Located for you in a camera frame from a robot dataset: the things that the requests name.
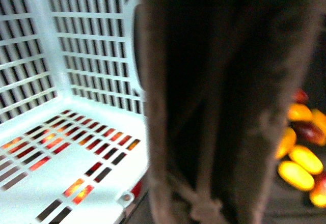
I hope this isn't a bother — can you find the light blue plastic basket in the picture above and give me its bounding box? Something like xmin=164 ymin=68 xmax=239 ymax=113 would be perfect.
xmin=1 ymin=0 xmax=148 ymax=223

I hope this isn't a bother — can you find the red mango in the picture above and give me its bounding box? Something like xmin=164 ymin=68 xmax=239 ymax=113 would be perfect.
xmin=292 ymin=122 xmax=325 ymax=146

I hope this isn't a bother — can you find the yellow mango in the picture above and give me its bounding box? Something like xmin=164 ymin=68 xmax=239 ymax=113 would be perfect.
xmin=287 ymin=103 xmax=313 ymax=122
xmin=278 ymin=161 xmax=315 ymax=191
xmin=288 ymin=145 xmax=324 ymax=175

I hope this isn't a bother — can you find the brown basket handle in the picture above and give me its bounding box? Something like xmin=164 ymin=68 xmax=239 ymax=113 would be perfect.
xmin=138 ymin=0 xmax=325 ymax=223

